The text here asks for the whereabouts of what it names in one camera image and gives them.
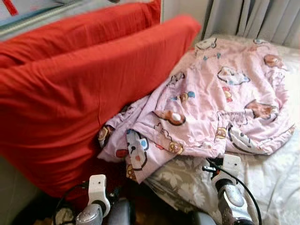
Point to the dark grey right robot leg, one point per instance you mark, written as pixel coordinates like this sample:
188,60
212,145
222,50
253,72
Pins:
201,219

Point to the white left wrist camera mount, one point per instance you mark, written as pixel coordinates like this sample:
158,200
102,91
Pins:
97,187

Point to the beige floral bed sheet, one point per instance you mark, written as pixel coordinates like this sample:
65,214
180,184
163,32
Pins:
272,187

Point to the large red pillow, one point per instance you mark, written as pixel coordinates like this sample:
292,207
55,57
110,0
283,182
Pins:
70,33
70,108

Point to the grey pleated curtain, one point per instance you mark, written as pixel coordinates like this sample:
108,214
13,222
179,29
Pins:
253,18

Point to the dark grey left robot leg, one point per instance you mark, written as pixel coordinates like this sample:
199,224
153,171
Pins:
123,213

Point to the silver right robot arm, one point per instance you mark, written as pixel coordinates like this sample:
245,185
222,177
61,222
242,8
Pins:
229,197

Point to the grey framed board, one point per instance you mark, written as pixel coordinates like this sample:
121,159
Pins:
37,11

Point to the pink cartoon print blanket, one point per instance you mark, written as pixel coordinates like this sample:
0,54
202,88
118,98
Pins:
211,103

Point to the dark grey robot leg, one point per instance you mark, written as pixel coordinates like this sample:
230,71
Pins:
201,219
123,213

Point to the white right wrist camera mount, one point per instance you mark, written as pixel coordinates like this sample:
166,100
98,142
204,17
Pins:
232,164

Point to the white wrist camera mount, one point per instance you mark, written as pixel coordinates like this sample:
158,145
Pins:
232,164
97,187

